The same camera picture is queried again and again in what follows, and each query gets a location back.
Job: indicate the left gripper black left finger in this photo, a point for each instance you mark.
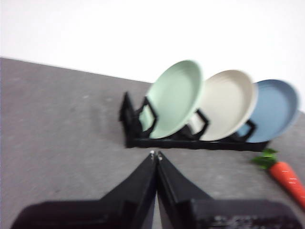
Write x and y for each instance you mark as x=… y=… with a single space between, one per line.
x=124 y=210

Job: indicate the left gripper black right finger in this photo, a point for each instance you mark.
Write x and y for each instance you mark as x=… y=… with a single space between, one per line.
x=190 y=212

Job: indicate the orange carrot with green leaves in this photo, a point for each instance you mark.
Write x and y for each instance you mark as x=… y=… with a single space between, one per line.
x=286 y=177

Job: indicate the green plate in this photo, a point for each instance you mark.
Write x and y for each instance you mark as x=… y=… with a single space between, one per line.
x=175 y=100

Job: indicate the black plate rack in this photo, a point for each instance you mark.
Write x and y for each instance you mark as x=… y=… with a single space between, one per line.
x=190 y=144

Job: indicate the beige plate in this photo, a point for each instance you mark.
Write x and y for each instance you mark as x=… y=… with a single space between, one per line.
x=226 y=105

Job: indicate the blue plate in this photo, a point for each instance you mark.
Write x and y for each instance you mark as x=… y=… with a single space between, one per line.
x=274 y=112

